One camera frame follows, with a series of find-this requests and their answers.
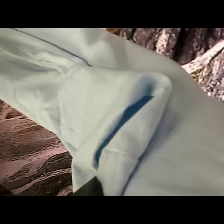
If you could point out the pale blue shirt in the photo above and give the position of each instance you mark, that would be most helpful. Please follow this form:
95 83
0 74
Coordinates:
133 83

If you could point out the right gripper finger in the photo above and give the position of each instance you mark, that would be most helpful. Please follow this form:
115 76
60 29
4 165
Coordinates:
90 189

